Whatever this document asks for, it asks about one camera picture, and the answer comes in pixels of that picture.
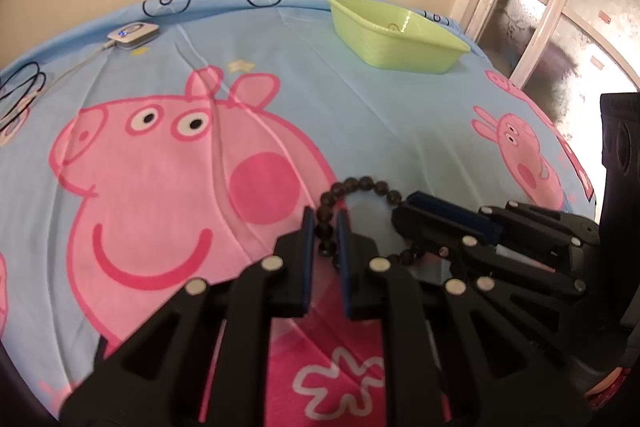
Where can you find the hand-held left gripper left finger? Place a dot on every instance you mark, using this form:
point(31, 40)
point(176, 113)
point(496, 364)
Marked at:
point(309, 257)

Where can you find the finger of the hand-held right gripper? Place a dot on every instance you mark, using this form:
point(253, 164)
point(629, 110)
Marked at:
point(430, 232)
point(450, 210)

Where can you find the blue printed blanket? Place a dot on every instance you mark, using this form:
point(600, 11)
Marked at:
point(150, 207)

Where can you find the small white square device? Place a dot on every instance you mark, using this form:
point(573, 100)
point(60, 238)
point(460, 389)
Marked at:
point(131, 34)

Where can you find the green plastic basket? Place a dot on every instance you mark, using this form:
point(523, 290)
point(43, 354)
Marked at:
point(400, 52)

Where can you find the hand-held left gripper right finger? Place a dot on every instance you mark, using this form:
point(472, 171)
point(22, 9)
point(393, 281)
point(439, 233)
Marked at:
point(344, 267)

